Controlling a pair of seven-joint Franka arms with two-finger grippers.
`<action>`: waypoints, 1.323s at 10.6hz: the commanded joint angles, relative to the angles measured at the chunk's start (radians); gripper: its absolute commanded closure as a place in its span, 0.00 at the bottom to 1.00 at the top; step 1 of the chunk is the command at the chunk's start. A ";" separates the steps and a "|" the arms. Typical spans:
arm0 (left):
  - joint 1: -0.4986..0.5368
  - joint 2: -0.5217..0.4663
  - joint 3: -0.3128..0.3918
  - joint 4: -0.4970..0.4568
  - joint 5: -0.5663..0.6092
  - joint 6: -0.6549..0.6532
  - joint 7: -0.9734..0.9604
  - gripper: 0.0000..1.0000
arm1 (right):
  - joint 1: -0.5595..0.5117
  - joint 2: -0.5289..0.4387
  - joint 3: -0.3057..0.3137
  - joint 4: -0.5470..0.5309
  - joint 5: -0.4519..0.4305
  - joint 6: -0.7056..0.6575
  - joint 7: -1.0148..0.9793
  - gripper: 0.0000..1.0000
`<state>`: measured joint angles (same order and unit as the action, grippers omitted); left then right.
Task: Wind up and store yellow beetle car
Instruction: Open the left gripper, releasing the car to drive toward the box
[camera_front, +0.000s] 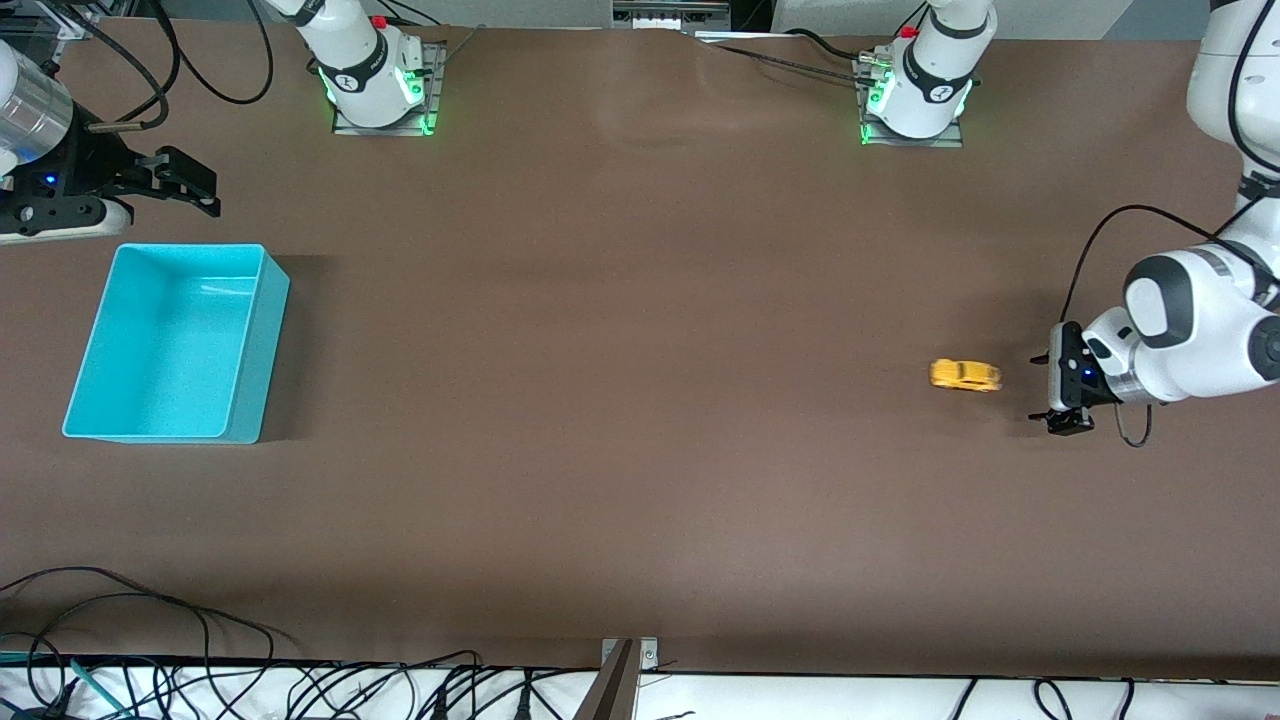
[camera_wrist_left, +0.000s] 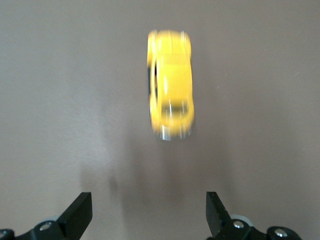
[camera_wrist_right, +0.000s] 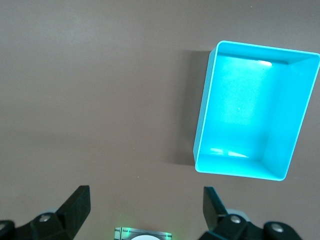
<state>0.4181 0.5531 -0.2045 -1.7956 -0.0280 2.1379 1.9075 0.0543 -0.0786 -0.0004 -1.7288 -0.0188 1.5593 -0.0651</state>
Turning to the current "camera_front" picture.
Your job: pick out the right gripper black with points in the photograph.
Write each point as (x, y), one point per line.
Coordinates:
(92, 165)

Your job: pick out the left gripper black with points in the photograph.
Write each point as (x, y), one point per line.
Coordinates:
(1082, 381)

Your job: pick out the yellow beetle toy car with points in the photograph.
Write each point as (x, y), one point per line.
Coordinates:
(965, 375)

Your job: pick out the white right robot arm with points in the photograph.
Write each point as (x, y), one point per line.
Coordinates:
(350, 60)

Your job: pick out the teal plastic bin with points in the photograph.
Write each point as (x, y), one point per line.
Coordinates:
(160, 340)

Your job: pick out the white bench board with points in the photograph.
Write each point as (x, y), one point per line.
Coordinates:
(800, 702)

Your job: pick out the grey power strip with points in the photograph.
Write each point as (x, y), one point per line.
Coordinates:
(670, 12)

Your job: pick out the grey metal pole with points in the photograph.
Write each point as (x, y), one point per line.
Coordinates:
(608, 695)

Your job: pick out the black power plug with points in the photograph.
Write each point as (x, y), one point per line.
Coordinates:
(522, 700)
(440, 702)

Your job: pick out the aluminium frame profile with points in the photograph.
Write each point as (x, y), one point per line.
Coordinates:
(60, 15)

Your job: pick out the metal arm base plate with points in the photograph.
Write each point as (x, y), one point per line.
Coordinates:
(940, 143)
(436, 90)

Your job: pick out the small metal bracket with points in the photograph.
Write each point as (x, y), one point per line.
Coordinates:
(648, 655)

